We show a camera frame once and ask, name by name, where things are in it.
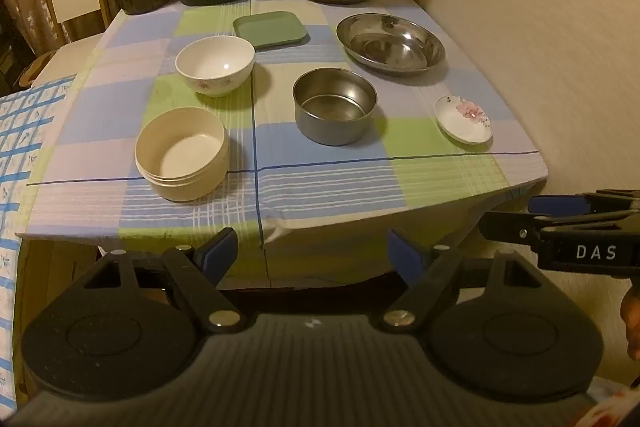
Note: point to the checked tablecloth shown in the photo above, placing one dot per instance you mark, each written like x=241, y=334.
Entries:
x=325, y=177

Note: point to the white floral ceramic bowl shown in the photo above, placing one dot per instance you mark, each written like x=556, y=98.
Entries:
x=215, y=62

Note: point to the cream plastic bowl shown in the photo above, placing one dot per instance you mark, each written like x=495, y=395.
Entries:
x=180, y=157

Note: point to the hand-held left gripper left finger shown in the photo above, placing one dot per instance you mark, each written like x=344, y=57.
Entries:
x=220, y=254

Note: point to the green square plate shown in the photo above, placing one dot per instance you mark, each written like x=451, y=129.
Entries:
x=270, y=29

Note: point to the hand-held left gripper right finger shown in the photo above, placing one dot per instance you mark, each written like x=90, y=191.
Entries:
x=405, y=257

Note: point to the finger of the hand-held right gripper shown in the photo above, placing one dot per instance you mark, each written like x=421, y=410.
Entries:
x=557, y=205
x=510, y=227

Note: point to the large stainless steel plate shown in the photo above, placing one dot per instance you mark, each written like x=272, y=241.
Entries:
x=390, y=47

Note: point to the blue checked blanket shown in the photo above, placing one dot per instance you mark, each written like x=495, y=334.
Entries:
x=20, y=132

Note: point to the small floral saucer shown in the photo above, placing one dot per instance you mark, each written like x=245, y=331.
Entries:
x=462, y=122

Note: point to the person's right hand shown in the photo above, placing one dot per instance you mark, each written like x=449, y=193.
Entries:
x=631, y=322

